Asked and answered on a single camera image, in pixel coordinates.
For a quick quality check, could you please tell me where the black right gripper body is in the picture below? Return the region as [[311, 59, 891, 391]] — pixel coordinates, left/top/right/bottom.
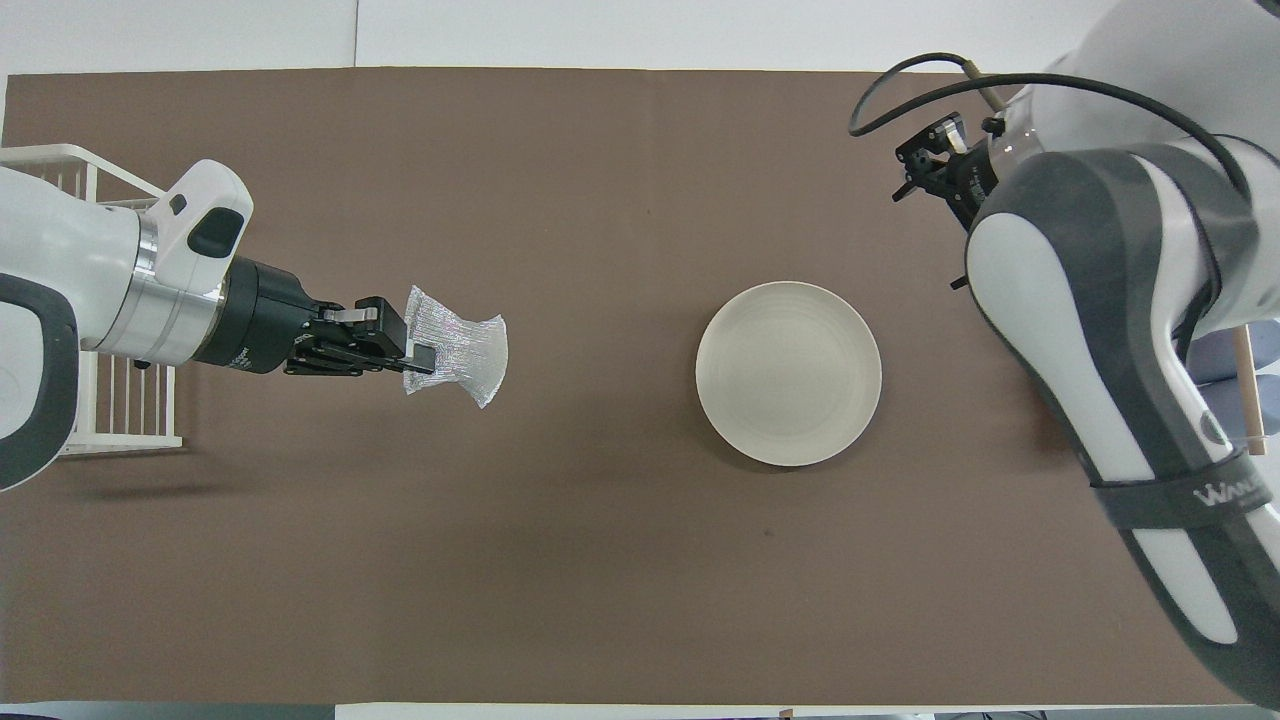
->
[[944, 139, 1002, 232]]

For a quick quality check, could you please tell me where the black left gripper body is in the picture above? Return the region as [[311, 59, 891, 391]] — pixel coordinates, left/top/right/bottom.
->
[[195, 256, 347, 377]]

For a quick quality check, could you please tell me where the cream round plate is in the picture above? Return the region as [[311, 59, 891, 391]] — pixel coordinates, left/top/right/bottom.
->
[[696, 281, 883, 468]]

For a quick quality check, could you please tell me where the white wire dish rack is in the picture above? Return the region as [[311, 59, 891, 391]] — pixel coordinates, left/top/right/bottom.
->
[[0, 144, 185, 457]]

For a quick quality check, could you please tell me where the brown table mat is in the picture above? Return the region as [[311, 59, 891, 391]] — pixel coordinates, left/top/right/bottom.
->
[[0, 67, 1276, 706]]

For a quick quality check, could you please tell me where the clear bubble wrap piece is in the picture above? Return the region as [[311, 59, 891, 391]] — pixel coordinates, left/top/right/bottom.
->
[[402, 285, 510, 410]]

